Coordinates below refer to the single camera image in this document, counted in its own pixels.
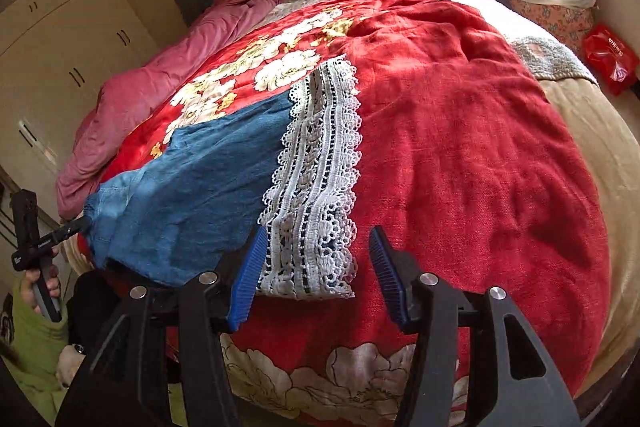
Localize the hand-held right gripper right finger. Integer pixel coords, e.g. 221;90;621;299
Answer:
369;226;583;427

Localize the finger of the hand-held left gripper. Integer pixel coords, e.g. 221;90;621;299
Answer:
37;218;92;254

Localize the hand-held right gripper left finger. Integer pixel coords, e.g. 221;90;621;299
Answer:
55;226;268;427

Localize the blue denim pants lace trim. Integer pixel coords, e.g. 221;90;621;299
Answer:
82;54;363;300

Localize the person's left forearm green sleeve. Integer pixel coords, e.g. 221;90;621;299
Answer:
0;279;71;423

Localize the person's left hand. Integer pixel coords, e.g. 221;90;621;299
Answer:
22;264;62;315

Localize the person's black garment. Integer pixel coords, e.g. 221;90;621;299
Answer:
65;269;176;383

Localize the red linen cloth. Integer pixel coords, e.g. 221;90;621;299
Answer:
227;0;613;400

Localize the pink quilt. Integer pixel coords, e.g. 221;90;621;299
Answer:
56;0;301;220

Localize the cream wardrobe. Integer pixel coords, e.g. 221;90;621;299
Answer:
0;0;161;208

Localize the red floral blanket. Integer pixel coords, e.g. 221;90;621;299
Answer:
97;0;473;427

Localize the grey towel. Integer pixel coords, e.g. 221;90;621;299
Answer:
505;34;598;85

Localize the floral fabric bag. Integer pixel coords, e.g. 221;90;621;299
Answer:
502;0;598;52

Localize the red plastic bag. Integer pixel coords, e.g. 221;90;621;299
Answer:
581;23;640;96

